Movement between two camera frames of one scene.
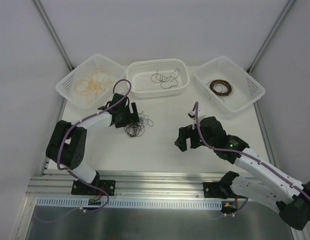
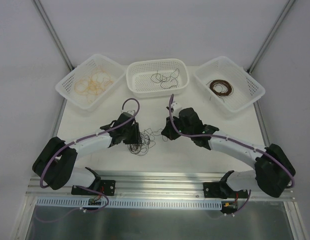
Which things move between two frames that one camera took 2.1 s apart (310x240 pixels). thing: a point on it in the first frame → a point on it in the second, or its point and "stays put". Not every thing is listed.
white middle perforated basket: [156, 77] stays put
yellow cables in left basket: [93, 84] stays put
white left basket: [91, 84] stays put
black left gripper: [128, 114] → [134, 133]
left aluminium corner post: [53, 33] stays put
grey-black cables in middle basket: [169, 82] stays put
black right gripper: [191, 136] → [170, 128]
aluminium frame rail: [131, 185] stays put
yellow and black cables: [136, 129] → [148, 141]
